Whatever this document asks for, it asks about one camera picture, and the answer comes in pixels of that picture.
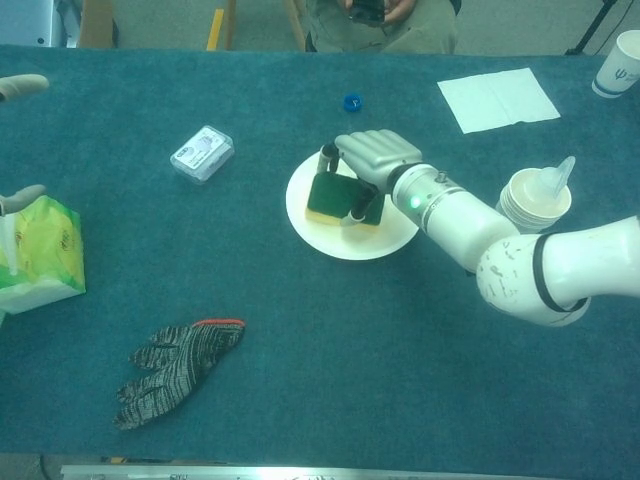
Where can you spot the black tripod leg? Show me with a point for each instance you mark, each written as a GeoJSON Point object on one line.
{"type": "Point", "coordinates": [592, 27]}

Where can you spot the clear plastic tube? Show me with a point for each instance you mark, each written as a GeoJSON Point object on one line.
{"type": "Point", "coordinates": [557, 177]}

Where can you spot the yellow wooden post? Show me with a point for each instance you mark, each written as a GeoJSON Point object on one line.
{"type": "Point", "coordinates": [217, 25]}

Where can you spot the plain wooden post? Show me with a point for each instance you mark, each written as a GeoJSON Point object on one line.
{"type": "Point", "coordinates": [296, 22]}

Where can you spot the grey metal cabinet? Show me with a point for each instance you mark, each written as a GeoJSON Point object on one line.
{"type": "Point", "coordinates": [35, 22]}

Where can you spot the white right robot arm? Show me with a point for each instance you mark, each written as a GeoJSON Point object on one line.
{"type": "Point", "coordinates": [460, 215]}

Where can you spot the blue bottle cap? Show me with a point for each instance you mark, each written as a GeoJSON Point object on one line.
{"type": "Point", "coordinates": [353, 103]}

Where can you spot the aluminium table rail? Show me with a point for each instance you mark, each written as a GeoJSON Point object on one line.
{"type": "Point", "coordinates": [350, 473]}

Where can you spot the clear box purple label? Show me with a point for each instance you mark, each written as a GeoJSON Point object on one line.
{"type": "Point", "coordinates": [202, 156]}

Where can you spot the white paper napkin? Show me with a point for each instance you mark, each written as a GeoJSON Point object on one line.
{"type": "Point", "coordinates": [500, 100]}

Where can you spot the green yellow sponge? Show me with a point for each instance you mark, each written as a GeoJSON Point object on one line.
{"type": "Point", "coordinates": [330, 197]}

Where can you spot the grey striped work glove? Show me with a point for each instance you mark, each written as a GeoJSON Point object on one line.
{"type": "Point", "coordinates": [175, 370]}

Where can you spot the seated person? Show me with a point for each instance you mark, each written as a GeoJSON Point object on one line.
{"type": "Point", "coordinates": [425, 30]}

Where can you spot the paper cup blue logo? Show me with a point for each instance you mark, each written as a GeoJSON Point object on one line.
{"type": "Point", "coordinates": [617, 70]}

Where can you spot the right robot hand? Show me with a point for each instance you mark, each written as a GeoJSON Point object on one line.
{"type": "Point", "coordinates": [380, 152]}

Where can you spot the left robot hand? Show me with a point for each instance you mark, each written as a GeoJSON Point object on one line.
{"type": "Point", "coordinates": [22, 84]}

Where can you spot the white round plate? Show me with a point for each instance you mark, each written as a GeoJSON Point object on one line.
{"type": "Point", "coordinates": [360, 242]}

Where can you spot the white cup with straw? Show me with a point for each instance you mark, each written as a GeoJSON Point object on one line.
{"type": "Point", "coordinates": [530, 212]}

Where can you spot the black handheld device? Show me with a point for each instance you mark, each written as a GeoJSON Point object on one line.
{"type": "Point", "coordinates": [367, 10]}

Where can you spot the brown cardboard box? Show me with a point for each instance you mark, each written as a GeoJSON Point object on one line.
{"type": "Point", "coordinates": [97, 22]}

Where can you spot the yellow green tissue pack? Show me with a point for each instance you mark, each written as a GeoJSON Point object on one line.
{"type": "Point", "coordinates": [45, 260]}

